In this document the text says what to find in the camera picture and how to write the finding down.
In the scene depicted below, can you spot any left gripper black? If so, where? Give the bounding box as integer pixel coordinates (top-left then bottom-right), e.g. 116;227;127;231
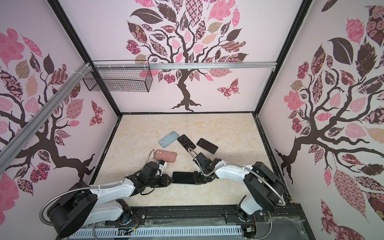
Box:
147;175;175;189

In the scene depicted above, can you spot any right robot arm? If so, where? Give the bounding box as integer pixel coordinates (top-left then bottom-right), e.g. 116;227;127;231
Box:
188;148;286;222

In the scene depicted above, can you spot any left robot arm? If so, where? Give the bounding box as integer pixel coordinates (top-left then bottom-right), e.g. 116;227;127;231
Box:
40;161;174;239

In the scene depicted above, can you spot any pink phone case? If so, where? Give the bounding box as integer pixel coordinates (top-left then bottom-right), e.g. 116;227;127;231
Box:
155;150;178;163

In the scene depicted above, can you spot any light blue case far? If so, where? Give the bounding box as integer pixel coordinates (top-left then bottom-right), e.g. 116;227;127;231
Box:
159;131;180;149

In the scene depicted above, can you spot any black phone purple edge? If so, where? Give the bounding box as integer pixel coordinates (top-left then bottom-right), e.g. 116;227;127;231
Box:
177;135;196;152

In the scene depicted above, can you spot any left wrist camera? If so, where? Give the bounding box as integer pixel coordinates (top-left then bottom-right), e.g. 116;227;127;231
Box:
157;160;167;176

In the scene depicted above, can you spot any left metal conduit cable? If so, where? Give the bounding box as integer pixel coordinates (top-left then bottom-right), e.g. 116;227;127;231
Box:
38;148;157;226

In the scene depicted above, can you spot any black base frame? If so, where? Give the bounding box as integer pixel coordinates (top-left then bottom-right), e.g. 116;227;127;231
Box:
80;204;315;240

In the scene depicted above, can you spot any white slotted cable duct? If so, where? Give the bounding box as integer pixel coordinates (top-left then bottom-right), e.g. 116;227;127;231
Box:
69;226;243;240

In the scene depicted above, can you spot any black wire basket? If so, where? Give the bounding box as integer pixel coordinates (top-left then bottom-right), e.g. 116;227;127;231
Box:
83;62;153;93

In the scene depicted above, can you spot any aluminium rail back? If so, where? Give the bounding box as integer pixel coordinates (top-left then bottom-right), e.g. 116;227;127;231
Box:
94;62;277;70

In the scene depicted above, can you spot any aluminium rail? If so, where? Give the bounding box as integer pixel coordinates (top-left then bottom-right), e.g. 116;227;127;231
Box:
94;62;277;70
1;63;92;173

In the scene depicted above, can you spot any aluminium rail left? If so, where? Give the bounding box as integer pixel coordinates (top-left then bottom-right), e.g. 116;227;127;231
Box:
1;63;92;173

